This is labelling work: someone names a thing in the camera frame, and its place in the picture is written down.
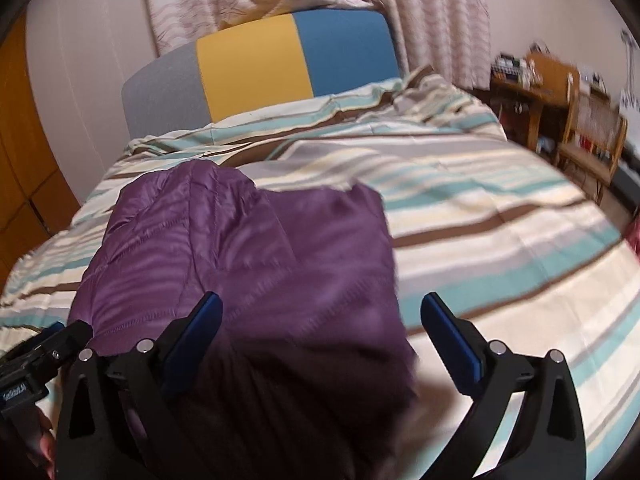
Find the wooden wardrobe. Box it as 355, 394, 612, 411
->
0, 14, 79, 282

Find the pink blanket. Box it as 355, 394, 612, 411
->
624, 216, 640, 258

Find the wooden desk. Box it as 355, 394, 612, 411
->
488, 52, 611, 152

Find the purple quilted down jacket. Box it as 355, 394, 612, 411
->
70, 160, 414, 479

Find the striped bed duvet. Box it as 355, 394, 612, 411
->
1, 68, 639, 479

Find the wooden chair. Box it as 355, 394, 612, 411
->
553, 92, 628, 205

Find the white paper bag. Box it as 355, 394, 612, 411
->
620, 28, 639, 122

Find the grey yellow blue headboard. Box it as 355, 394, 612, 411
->
122, 9, 400, 139

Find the person's left hand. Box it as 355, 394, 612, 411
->
26, 406, 56, 479

